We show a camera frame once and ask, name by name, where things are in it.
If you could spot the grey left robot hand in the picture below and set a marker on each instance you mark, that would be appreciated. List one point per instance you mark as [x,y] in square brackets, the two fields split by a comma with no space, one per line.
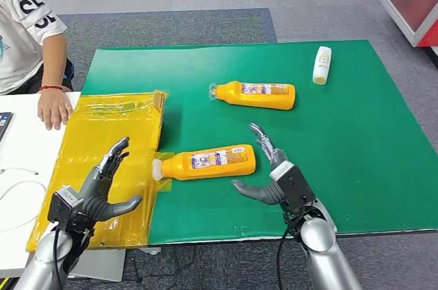
[96,188]

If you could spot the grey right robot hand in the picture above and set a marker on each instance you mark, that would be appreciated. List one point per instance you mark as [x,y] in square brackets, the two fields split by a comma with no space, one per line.
[270,152]

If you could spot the orange bottle with white cap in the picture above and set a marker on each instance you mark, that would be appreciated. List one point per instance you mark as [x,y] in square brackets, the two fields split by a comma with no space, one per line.
[212,163]

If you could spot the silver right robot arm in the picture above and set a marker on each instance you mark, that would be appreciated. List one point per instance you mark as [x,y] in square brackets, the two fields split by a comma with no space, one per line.
[325,256]

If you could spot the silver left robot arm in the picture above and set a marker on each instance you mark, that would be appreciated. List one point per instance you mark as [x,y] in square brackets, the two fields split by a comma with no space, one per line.
[41,265]

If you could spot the person's left forearm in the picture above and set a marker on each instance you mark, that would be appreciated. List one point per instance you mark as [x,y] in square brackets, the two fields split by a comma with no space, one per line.
[53,66]

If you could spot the orange bottle with clear cap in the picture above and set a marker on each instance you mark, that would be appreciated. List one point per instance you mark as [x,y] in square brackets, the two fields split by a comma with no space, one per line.
[260,100]

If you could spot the small white bottle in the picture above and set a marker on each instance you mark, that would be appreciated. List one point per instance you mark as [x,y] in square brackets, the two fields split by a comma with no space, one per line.
[322,63]

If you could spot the green table mat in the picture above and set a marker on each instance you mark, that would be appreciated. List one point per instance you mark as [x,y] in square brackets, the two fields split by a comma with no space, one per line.
[308,165]

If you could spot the grey panel under table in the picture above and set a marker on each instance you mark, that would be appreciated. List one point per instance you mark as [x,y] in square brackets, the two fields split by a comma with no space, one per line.
[103,265]

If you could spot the person's left hand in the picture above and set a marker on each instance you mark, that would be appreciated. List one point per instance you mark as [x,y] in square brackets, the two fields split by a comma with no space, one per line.
[54,106]

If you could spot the dark flat device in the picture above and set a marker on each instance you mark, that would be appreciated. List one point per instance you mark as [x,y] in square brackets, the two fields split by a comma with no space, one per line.
[4,122]

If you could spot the person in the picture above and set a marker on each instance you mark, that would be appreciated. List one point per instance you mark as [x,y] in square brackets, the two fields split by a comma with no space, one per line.
[16,29]

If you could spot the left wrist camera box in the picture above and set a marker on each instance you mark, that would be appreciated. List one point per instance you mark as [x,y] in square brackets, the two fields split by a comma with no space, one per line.
[63,204]

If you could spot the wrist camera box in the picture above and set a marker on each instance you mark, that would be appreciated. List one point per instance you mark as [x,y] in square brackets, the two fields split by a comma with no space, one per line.
[63,204]
[294,188]

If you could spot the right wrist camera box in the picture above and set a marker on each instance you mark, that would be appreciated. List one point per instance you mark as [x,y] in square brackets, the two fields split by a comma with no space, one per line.
[294,188]

